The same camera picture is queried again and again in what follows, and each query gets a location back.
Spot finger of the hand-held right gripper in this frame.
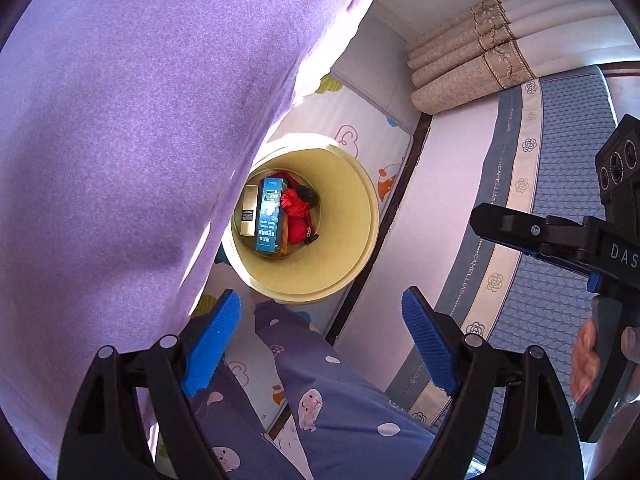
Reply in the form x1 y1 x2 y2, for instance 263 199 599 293
520 245 602 293
470 202 591 261

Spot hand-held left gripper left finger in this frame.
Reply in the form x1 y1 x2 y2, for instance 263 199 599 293
57 289 242 480

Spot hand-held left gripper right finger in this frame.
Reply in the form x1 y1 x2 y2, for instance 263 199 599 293
401 286 586 480

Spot amber and gold perfume box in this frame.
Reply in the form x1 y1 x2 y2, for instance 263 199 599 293
239 185 261 237

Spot blue cardboard box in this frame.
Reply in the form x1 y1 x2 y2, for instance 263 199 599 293
254 172 288 254

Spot red string bundle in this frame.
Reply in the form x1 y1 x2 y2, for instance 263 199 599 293
280 187 311 216

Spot yellow round bin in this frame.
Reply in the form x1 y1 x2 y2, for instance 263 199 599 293
221 132 381 307

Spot black cloth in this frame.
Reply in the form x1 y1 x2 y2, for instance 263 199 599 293
295 185 321 209

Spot person's right hand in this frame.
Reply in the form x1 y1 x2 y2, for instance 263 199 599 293
570 317 640 406

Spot grey blue quilted mattress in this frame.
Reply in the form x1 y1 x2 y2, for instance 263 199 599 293
385 62 640 480

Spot person's patterned pajama pants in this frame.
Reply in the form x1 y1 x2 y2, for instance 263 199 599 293
192 300 438 480

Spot beige patterned curtain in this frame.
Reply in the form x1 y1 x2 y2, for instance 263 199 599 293
405 0 608 116

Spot pink bed sheet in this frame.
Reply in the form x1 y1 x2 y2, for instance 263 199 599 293
0 0 386 466

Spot dark wooden bed frame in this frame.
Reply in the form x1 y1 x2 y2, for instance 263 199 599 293
325 112 433 346

